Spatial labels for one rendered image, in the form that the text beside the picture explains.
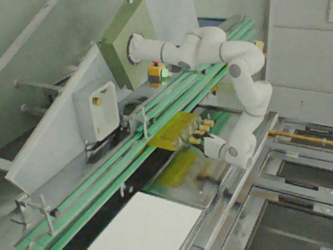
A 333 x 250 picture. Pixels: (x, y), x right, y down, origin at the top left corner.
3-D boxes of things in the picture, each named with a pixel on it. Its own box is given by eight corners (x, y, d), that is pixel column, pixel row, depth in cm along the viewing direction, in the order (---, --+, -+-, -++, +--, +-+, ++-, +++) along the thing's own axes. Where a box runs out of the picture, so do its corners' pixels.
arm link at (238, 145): (252, 101, 157) (239, 142, 169) (233, 111, 148) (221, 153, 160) (269, 111, 152) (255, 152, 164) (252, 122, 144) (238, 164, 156)
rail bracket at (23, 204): (11, 223, 134) (59, 242, 125) (-3, 185, 126) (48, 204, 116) (21, 214, 138) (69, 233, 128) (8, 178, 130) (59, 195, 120)
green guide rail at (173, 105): (136, 131, 182) (151, 134, 178) (136, 129, 181) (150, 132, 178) (246, 28, 313) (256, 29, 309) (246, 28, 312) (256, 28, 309)
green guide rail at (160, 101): (134, 117, 178) (149, 121, 174) (134, 116, 177) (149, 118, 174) (247, 19, 309) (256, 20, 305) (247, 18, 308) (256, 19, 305)
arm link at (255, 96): (235, 94, 160) (215, 105, 151) (248, 47, 148) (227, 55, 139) (269, 111, 152) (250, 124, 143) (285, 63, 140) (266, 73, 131)
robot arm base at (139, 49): (122, 47, 166) (153, 51, 160) (133, 24, 170) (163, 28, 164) (136, 67, 180) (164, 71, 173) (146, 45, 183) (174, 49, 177)
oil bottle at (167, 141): (139, 143, 188) (179, 152, 178) (138, 133, 185) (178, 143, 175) (145, 138, 192) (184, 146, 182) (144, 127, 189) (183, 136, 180)
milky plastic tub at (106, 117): (82, 139, 167) (98, 143, 163) (72, 93, 156) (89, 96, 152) (105, 121, 180) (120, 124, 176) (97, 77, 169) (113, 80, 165)
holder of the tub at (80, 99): (84, 149, 170) (97, 153, 166) (71, 93, 156) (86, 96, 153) (106, 131, 183) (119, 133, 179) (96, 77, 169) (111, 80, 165)
